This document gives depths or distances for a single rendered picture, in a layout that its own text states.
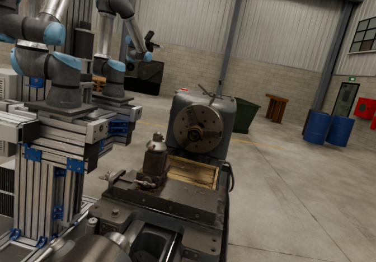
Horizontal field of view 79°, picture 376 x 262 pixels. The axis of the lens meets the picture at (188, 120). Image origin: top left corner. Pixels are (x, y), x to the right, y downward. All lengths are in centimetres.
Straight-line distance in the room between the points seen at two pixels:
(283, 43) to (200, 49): 392
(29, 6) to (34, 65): 23
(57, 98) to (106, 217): 57
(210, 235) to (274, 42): 1156
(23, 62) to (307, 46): 1216
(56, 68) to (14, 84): 44
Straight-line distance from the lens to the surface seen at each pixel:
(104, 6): 171
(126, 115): 158
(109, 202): 94
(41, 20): 94
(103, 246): 43
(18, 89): 156
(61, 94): 117
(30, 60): 120
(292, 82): 1242
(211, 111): 141
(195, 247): 82
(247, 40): 1181
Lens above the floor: 143
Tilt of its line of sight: 13 degrees down
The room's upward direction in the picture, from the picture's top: 11 degrees clockwise
